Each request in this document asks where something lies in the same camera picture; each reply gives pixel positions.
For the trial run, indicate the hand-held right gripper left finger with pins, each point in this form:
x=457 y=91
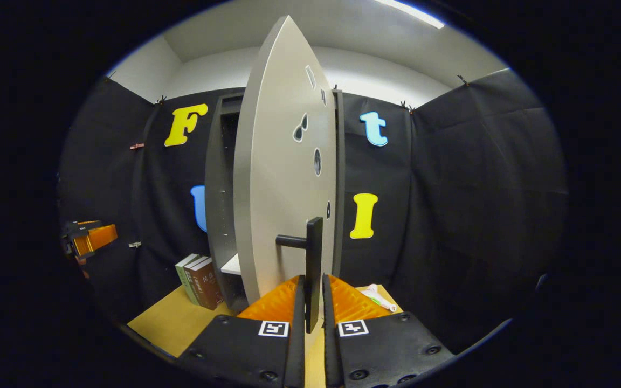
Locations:
x=297 y=323

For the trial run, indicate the beige cabinet door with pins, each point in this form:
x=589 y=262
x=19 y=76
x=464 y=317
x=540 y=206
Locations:
x=278 y=161

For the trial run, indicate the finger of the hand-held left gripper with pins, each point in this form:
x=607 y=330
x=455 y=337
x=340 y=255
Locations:
x=81 y=229
x=97 y=238

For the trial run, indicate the dark brown book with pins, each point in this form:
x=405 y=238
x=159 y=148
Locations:
x=194 y=285

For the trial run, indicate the green and white small object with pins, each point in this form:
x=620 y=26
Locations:
x=378 y=297

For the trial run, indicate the black backdrop cloth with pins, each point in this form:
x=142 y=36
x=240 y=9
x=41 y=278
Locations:
x=450 y=215

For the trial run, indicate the ceiling light panel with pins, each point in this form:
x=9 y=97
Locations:
x=413 y=12

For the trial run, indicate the dark grey cabinet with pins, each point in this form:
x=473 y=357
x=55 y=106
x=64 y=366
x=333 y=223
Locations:
x=219 y=215

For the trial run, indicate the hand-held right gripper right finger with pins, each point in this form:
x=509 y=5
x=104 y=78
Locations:
x=329 y=334

